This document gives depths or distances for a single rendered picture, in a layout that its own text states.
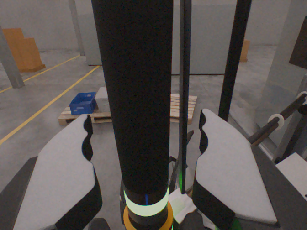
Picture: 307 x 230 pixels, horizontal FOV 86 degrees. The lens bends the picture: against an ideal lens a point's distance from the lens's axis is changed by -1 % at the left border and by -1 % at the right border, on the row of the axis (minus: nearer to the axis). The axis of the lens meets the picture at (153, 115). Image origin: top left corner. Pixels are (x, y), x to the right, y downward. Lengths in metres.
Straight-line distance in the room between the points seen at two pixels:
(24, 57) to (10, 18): 7.56
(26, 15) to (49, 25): 1.48
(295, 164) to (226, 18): 5.48
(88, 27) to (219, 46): 4.93
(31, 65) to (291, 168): 8.37
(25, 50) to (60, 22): 5.99
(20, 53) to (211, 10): 7.09
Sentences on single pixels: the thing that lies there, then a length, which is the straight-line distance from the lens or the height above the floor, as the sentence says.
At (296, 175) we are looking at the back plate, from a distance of 0.63.
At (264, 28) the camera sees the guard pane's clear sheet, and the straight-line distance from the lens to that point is 1.29.
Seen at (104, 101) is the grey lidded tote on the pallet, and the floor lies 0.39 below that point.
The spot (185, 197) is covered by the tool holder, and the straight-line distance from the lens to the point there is 0.21.
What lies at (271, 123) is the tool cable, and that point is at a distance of 0.36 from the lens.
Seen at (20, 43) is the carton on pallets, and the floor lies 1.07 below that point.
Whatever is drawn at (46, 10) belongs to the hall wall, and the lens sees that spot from 14.35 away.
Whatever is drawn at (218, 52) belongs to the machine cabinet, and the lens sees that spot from 5.98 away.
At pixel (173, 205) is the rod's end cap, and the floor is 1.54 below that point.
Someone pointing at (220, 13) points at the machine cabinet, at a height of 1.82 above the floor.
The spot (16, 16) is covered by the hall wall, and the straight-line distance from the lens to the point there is 15.59.
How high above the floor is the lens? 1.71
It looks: 30 degrees down
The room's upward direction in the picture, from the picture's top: 2 degrees counter-clockwise
